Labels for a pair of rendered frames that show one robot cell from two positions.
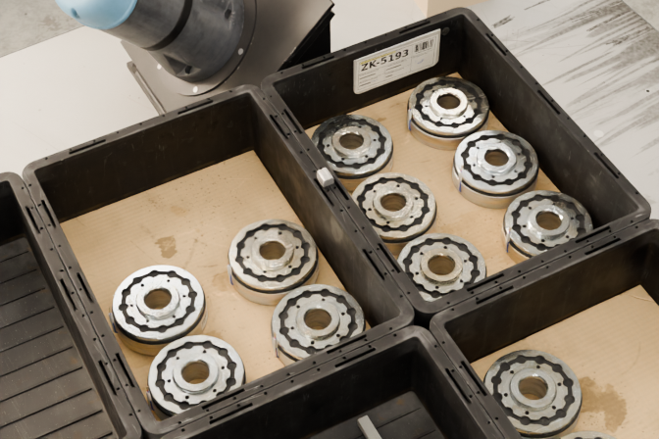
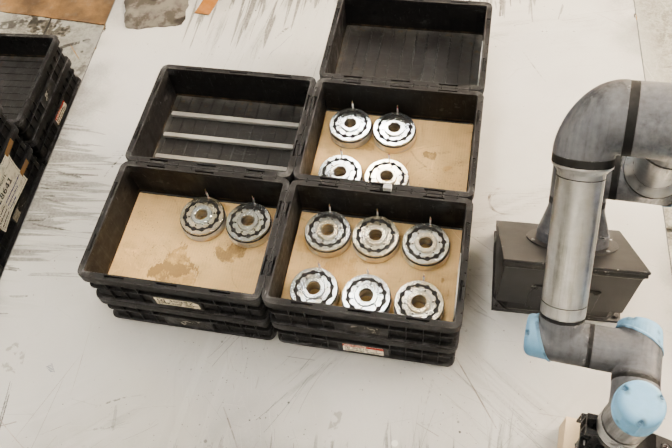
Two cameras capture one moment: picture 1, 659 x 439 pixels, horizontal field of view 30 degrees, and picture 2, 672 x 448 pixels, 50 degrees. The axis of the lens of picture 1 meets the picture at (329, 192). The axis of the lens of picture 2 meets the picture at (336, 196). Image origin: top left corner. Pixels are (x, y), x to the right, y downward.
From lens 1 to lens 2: 160 cm
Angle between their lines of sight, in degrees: 68
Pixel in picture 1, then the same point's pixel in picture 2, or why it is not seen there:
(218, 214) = (433, 181)
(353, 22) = (582, 381)
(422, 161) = (401, 278)
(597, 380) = (238, 259)
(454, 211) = (361, 270)
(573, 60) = not seen: outside the picture
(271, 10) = (540, 251)
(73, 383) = not seen: hidden behind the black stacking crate
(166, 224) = (442, 160)
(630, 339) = (242, 286)
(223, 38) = (542, 229)
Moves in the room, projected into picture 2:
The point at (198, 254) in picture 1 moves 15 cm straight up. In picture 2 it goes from (416, 163) to (417, 124)
